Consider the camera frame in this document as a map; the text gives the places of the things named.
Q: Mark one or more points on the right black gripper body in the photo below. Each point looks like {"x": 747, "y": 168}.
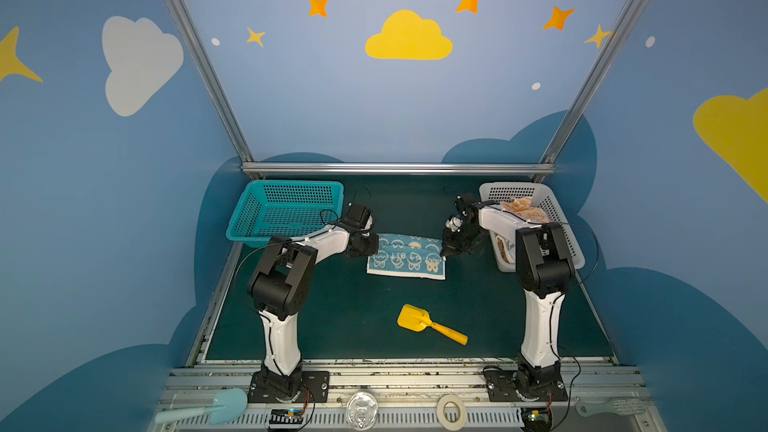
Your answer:
{"x": 454, "y": 237}

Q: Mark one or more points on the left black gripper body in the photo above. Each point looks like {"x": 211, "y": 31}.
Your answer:
{"x": 366, "y": 243}

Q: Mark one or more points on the blue bunny towel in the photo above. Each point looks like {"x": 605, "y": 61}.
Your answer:
{"x": 407, "y": 256}

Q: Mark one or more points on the grey plastic basket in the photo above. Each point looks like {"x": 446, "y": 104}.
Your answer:
{"x": 535, "y": 203}

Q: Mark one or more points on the orange patterned towel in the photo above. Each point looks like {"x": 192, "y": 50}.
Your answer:
{"x": 523, "y": 207}

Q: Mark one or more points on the teal plastic basket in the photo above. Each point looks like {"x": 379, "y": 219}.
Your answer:
{"x": 289, "y": 208}

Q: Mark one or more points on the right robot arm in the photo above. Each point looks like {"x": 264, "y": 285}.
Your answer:
{"x": 544, "y": 267}

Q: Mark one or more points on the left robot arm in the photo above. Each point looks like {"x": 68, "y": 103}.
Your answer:
{"x": 280, "y": 286}

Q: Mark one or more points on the yellow toy shovel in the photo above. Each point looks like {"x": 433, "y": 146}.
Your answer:
{"x": 417, "y": 320}

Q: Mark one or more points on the clear round lid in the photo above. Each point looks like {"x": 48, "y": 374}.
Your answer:
{"x": 361, "y": 411}

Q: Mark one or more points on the white tape roll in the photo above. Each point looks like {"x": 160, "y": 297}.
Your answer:
{"x": 451, "y": 412}

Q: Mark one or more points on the left circuit board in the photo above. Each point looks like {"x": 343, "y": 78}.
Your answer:
{"x": 285, "y": 420}

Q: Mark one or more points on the circuit board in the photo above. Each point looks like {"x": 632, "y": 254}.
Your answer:
{"x": 536, "y": 420}
{"x": 285, "y": 420}

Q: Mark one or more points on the right circuit board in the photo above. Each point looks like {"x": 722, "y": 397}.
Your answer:
{"x": 536, "y": 420}

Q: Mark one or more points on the grey-green brush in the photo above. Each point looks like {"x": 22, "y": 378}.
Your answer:
{"x": 615, "y": 406}

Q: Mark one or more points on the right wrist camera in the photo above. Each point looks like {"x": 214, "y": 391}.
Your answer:
{"x": 453, "y": 225}

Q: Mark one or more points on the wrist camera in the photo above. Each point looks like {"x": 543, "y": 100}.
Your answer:
{"x": 453, "y": 225}
{"x": 357, "y": 218}

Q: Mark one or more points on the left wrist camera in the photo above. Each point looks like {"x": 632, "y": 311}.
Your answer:
{"x": 357, "y": 218}

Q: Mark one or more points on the aluminium frame back rail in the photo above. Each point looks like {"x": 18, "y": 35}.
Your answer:
{"x": 265, "y": 168}

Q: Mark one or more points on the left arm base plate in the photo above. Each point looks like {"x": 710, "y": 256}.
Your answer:
{"x": 270, "y": 387}

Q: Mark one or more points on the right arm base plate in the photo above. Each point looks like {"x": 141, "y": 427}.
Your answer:
{"x": 525, "y": 385}

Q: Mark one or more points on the aluminium front rail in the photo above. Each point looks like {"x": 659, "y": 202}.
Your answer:
{"x": 407, "y": 392}

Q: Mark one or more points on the aluminium frame right post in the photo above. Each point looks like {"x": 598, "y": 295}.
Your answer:
{"x": 622, "y": 28}

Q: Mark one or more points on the aluminium frame post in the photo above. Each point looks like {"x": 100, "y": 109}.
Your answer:
{"x": 622, "y": 28}
{"x": 191, "y": 38}

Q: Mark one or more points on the aluminium frame left post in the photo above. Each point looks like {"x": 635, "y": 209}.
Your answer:
{"x": 191, "y": 38}

